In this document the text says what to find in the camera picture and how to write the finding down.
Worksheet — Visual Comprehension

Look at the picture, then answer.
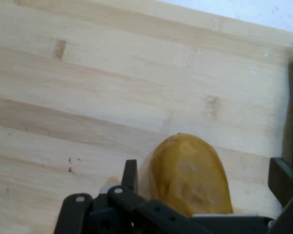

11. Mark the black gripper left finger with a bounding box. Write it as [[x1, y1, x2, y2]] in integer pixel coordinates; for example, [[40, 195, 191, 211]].
[[54, 159, 212, 234]]

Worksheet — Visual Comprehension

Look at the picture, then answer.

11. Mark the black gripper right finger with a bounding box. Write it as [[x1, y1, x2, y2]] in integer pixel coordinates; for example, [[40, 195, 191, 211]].
[[268, 157, 293, 234]]

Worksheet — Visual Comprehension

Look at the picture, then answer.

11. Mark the yellow lemon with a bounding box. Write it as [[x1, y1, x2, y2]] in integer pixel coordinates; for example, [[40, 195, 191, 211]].
[[139, 133, 234, 217]]

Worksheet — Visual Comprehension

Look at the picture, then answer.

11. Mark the wooden cutting board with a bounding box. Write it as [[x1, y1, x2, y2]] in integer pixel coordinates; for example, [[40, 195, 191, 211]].
[[0, 0, 293, 234]]

